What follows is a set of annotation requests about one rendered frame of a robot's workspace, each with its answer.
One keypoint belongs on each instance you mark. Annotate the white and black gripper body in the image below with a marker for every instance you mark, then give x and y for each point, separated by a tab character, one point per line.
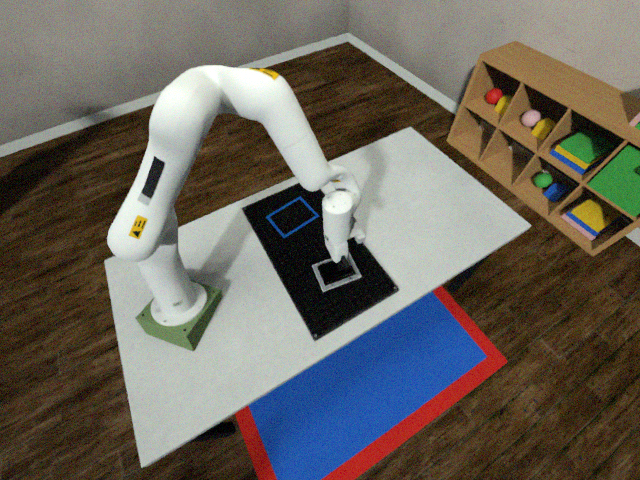
337	250

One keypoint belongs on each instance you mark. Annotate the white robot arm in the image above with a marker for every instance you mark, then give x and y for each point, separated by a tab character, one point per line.
179	124

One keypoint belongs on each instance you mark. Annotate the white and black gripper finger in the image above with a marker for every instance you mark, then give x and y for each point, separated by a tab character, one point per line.
343	264

